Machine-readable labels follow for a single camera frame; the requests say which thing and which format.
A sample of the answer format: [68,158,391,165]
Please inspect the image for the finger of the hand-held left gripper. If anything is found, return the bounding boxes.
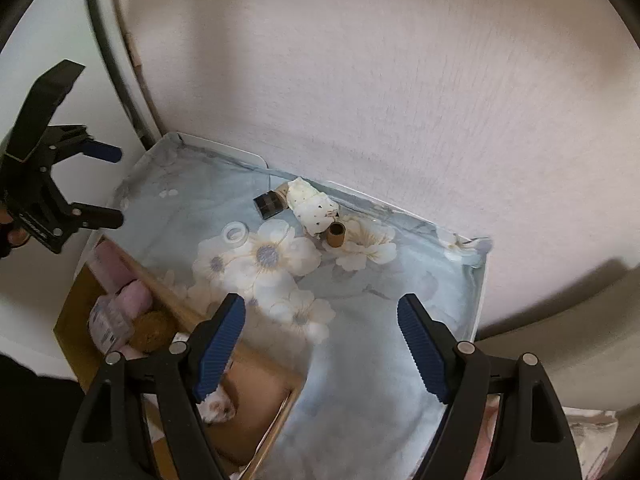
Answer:
[66,202,125,232]
[52,137,123,164]

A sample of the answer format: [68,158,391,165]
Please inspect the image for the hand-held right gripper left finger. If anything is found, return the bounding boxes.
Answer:
[59,292,247,480]

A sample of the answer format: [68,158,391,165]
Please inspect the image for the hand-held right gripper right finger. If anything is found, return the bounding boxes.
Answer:
[396,292,583,480]

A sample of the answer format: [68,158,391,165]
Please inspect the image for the cardboard box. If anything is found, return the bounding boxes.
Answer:
[52,240,307,480]

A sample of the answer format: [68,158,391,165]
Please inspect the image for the brown plush toy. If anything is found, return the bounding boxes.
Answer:
[131,310,179,354]

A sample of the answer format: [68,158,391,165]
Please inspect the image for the pink plush cloth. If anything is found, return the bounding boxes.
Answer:
[117,280,154,322]

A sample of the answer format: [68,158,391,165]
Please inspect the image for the white and blue mask box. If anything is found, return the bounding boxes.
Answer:
[88,296,135,351]

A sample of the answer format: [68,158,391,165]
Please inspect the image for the person's left hand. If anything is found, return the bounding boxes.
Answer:
[0,207,29,261]

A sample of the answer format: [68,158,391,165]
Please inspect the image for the blue floral tablecloth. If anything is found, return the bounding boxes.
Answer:
[112,132,493,480]

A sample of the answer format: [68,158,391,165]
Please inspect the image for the brown cylinder tube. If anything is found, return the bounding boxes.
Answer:
[326,221,348,249]

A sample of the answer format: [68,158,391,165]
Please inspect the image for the small dark jar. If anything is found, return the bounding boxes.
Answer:
[253,187,291,221]

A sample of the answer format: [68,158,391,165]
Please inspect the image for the white dotted cloth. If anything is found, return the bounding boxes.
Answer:
[286,177,342,236]

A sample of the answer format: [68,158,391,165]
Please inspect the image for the printed cushion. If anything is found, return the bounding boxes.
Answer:
[560,407,640,480]

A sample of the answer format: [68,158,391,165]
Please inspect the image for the brown wooden wall piece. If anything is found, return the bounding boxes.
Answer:
[125,34,144,77]

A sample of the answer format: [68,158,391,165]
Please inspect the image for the clear tape ring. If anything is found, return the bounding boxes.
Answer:
[222,222,249,248]

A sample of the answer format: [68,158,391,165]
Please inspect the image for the white door frame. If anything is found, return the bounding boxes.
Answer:
[81,0,167,152]

